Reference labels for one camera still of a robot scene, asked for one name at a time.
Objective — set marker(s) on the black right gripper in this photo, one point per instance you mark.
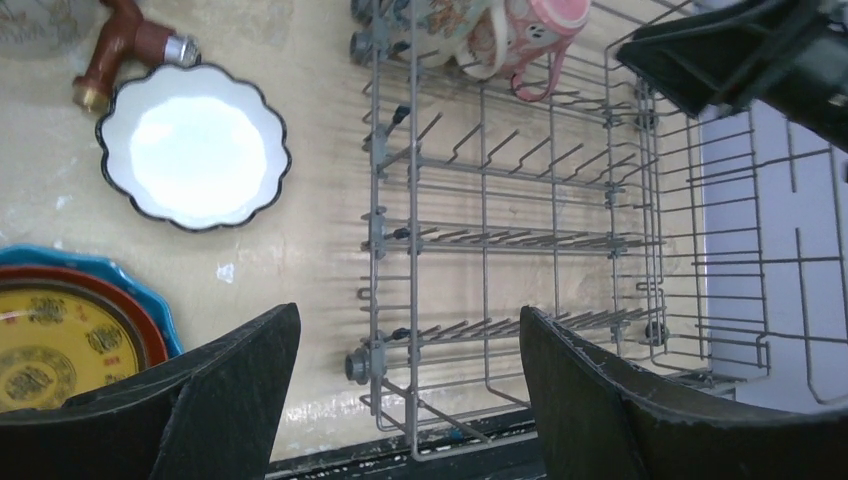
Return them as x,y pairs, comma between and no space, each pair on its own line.
790,55

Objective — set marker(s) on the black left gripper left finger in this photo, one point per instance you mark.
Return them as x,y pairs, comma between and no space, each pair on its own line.
211,413

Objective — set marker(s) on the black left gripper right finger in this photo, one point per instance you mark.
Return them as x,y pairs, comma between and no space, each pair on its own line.
599,416

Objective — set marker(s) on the pink ghost mug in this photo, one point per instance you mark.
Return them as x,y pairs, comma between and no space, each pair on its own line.
515,33

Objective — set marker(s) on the seahorse pattern tall mug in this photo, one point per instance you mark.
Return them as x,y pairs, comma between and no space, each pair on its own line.
434,32

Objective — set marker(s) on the white scalloped bowl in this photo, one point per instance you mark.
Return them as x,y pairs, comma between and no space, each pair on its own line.
195,147

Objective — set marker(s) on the green inside floral mug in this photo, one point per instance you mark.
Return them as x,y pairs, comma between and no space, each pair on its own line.
36,29

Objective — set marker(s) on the red plate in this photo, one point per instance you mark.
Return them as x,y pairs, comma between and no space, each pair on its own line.
128,312

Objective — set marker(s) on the yellow patterned plate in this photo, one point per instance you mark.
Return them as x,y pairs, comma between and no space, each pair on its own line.
56,344

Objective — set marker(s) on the brown faucet toy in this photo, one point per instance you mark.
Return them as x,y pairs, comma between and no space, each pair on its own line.
128,35

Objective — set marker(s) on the black table front rail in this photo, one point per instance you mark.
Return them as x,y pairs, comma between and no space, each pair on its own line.
391,458

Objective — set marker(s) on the grey wire dish rack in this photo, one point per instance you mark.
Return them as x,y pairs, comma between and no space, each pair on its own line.
712,250

